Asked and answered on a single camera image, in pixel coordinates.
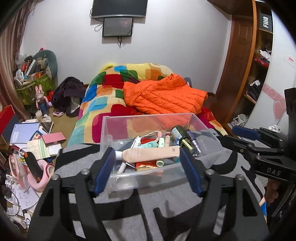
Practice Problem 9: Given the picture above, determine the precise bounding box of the wooden shelf unit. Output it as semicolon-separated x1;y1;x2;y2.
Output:
209;1;273;133

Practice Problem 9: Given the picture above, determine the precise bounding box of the purple cylindrical bottle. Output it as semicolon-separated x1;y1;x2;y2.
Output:
186;129;201;155

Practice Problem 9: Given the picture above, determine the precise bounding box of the white roll-on stick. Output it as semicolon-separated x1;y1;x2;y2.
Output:
164;133;171;147

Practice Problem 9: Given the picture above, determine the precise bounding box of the pink bunny figurine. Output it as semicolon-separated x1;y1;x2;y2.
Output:
35;84;50;115

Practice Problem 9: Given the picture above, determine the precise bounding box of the green basket of clutter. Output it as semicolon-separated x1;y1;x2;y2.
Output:
14;50;58;105

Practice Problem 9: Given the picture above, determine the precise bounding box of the wall mounted monitor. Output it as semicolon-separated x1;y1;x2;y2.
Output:
91;0;149;38

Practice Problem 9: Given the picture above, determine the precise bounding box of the red box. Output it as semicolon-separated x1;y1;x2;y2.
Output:
0;105;15;134

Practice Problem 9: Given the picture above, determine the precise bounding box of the beige cosmetic tube white cap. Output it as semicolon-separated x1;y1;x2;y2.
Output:
115;146;180;163

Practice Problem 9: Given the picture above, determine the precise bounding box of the orange puffer jacket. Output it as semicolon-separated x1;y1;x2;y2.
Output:
123;73;208;114

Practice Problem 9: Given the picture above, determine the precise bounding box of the dark clothes pile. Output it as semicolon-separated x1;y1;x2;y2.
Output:
51;77;86;117

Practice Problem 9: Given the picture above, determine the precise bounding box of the blue notebook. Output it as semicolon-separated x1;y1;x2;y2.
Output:
10;123;40;144

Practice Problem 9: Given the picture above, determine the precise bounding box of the clear plastic storage box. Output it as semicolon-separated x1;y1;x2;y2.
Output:
100;113;222;193

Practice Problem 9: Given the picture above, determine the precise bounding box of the dark green spray bottle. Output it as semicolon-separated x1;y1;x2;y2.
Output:
171;125;195;154

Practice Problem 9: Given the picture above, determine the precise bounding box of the striped curtain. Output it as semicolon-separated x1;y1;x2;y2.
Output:
1;1;34;120

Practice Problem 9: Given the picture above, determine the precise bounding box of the red gift bag gold text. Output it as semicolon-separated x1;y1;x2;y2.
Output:
135;160;158;171

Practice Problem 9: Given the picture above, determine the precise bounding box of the colourful patchwork blanket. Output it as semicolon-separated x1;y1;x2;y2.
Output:
68;63;226;146

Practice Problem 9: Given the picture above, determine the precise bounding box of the cream pen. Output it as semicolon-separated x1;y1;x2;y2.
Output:
117;161;126;174

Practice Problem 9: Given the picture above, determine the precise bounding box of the grey black fleece blanket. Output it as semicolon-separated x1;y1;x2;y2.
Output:
55;144;265;240

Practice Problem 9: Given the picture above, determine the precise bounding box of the teal tape roll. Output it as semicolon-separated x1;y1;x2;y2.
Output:
173;157;180;163

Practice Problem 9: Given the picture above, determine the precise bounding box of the mint green tube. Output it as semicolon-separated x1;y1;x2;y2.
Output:
138;141;158;149

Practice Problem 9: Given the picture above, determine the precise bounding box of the white card packet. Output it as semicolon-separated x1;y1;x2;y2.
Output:
130;136;141;148

